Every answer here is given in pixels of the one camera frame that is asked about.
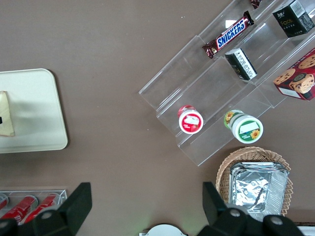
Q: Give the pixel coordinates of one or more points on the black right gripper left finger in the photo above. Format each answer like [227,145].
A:
[78,204]

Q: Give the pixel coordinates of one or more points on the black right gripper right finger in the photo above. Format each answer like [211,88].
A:
[212,206]

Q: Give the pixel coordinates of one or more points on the triangular sandwich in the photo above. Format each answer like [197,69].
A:
[6,110]

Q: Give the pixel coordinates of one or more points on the light tan wicker basket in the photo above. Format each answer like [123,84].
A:
[224,172]

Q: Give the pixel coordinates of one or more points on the cream rectangular tray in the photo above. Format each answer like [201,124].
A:
[37,110]

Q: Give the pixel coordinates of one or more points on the clear acrylic bottle rack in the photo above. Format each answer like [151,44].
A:
[62,194]

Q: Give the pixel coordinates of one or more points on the red cola bottle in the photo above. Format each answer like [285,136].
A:
[3,200]
[43,207]
[18,209]

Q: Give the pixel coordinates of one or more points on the aluminium foil container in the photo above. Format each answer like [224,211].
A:
[256,189]

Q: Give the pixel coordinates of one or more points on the green lidded yogurt cup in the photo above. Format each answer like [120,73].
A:
[247,129]

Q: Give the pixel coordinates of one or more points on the red lidded yogurt cup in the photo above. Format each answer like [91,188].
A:
[190,121]

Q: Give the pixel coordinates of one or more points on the white rectangular snack bin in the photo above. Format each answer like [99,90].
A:
[307,231]

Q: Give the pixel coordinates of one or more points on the clear acrylic stepped shelf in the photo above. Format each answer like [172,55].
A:
[209,86]

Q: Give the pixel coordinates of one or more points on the small black carton box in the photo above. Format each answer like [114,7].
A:
[292,18]
[241,64]

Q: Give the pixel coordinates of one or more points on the red chocolate cookie box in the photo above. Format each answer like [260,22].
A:
[299,78]

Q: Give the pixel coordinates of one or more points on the Snickers chocolate bar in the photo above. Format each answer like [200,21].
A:
[230,34]
[256,3]

